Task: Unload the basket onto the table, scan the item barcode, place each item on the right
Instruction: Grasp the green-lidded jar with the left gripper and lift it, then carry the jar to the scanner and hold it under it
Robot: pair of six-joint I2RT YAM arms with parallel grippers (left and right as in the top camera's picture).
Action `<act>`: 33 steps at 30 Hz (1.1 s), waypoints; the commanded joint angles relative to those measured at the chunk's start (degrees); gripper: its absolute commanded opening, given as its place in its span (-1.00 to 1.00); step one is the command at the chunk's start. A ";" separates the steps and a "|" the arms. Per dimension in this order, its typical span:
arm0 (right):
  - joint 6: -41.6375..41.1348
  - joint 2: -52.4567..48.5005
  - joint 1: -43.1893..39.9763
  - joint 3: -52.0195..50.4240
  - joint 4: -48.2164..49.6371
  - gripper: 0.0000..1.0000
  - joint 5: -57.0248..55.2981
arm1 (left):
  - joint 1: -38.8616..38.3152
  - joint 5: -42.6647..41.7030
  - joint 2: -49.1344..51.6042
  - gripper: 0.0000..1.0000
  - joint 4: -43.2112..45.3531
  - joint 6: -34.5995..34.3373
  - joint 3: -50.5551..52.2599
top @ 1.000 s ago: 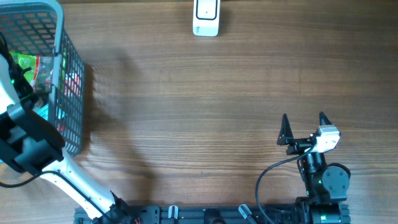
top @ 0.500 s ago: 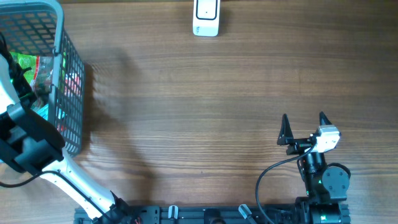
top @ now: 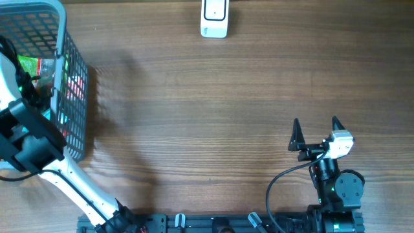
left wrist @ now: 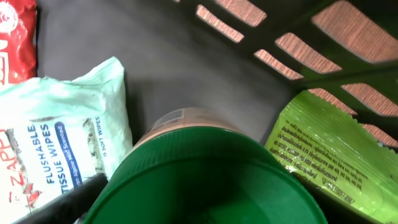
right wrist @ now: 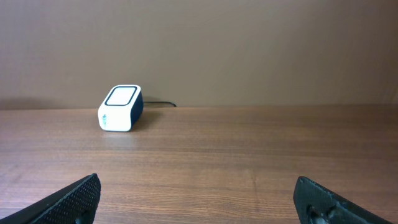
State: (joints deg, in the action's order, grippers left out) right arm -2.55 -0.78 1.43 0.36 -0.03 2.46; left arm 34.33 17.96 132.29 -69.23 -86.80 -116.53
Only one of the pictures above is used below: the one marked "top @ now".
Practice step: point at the grey plastic shopping basket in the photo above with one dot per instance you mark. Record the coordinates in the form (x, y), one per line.
(38, 29)

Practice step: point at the small red snack packet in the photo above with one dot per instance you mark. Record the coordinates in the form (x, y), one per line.
(76, 88)

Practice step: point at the green snack packet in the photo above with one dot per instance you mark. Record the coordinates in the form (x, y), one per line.
(42, 71)

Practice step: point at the white barcode scanner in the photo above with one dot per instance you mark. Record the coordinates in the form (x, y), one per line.
(214, 18)

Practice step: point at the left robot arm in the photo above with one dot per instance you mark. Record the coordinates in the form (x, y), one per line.
(32, 144)

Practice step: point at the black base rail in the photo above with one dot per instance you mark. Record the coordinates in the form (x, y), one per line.
(289, 222)

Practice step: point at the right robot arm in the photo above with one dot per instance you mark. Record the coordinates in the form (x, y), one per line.
(339, 191)

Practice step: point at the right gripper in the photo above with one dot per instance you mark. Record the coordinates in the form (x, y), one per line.
(297, 142)

